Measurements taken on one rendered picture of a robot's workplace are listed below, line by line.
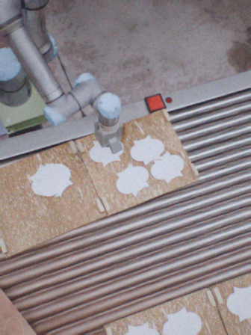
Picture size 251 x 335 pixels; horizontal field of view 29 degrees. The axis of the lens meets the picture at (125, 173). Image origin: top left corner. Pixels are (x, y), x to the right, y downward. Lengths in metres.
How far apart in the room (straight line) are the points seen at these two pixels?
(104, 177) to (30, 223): 0.34
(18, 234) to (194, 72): 1.91
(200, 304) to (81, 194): 0.62
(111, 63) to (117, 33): 0.25
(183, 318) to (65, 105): 0.87
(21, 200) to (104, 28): 1.85
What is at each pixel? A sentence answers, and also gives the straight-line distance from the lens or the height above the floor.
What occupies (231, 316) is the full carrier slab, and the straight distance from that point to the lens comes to 1.89.
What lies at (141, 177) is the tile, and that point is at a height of 0.94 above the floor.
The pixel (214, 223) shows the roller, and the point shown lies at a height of 0.92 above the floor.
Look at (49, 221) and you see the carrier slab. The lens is 1.89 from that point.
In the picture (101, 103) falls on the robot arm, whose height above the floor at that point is 1.34.
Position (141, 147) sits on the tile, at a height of 0.95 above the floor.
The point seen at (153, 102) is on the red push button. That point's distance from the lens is 2.12.
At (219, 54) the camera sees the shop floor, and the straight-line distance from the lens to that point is 3.49.
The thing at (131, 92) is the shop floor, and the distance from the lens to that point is 3.22.
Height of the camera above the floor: 2.75
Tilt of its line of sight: 68 degrees down
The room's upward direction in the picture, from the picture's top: 10 degrees clockwise
